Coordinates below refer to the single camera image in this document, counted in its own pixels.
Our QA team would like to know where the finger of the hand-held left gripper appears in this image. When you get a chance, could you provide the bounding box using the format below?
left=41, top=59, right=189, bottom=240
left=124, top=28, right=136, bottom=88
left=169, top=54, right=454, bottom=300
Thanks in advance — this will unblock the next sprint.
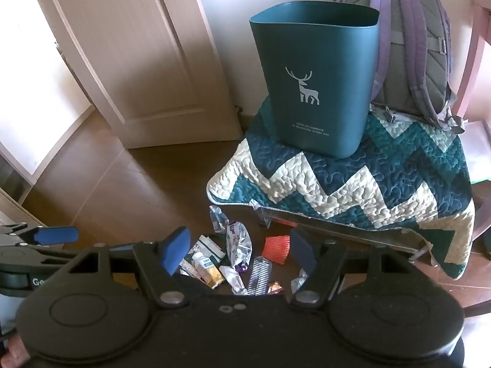
left=0, top=246, right=95, bottom=273
left=0, top=221, right=79, bottom=247

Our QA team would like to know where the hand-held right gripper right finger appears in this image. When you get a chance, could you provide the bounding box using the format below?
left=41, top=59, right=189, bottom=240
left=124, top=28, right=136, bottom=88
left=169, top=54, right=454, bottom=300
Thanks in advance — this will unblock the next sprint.
left=290, top=229, right=419, bottom=309

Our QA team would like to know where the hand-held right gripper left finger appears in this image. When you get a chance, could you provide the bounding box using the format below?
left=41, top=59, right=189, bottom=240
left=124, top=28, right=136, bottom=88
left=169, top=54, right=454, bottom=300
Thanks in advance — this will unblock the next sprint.
left=67, top=227, right=191, bottom=309

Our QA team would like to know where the red mesh packet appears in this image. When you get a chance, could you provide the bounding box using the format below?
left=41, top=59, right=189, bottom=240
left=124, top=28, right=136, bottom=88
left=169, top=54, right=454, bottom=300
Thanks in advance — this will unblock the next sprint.
left=264, top=235, right=291, bottom=266

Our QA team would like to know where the small white bottle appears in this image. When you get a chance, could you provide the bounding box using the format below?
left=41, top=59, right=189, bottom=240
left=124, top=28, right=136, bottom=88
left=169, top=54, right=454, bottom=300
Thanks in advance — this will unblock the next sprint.
left=193, top=253, right=213, bottom=273

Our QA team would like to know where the clear plastic wrapper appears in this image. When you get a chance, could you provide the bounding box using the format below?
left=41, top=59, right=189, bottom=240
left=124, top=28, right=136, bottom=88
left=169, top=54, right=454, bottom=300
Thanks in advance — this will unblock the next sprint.
left=208, top=205, right=230, bottom=234
left=290, top=268, right=309, bottom=294

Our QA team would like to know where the white green carton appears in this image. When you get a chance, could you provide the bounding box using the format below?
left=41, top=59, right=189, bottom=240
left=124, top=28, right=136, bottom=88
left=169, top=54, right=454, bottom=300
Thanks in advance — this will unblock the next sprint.
left=183, top=235, right=227, bottom=267

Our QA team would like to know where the clear plastic comb package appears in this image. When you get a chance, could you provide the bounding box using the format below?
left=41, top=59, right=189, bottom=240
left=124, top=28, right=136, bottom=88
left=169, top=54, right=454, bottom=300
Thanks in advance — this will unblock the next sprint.
left=246, top=256, right=272, bottom=297

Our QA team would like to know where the white wrapper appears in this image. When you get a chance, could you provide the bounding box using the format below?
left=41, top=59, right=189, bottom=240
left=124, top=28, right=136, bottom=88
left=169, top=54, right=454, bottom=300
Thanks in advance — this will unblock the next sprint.
left=218, top=265, right=248, bottom=296

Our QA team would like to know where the purple white foil packet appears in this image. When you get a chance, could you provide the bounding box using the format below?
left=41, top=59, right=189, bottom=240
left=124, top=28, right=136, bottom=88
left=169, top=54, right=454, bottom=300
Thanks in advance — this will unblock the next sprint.
left=226, top=220, right=254, bottom=273

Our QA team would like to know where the teal deer print trash bin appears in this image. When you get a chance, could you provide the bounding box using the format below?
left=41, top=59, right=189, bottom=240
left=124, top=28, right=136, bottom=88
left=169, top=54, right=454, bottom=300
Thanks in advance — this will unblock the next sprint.
left=249, top=2, right=380, bottom=159

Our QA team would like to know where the person's left hand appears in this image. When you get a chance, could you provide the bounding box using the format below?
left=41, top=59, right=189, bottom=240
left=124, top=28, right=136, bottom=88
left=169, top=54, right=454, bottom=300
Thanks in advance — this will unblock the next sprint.
left=0, top=336, right=30, bottom=368

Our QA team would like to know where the beige door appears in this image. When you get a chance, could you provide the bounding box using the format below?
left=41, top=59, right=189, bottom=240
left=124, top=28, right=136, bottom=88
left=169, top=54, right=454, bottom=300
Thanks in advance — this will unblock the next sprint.
left=27, top=0, right=244, bottom=150

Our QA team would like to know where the purple grey backpack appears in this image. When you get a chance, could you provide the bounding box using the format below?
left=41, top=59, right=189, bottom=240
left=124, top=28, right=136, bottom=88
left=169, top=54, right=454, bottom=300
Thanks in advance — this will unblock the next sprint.
left=333, top=0, right=466, bottom=135

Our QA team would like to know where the pink wooden chair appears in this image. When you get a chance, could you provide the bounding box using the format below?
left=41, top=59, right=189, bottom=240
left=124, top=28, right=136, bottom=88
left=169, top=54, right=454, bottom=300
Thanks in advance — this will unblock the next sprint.
left=454, top=0, right=491, bottom=185

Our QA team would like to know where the metal bench frame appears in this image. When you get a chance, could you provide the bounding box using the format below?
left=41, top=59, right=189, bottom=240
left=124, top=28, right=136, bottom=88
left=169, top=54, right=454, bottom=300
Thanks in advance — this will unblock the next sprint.
left=256, top=206, right=432, bottom=263

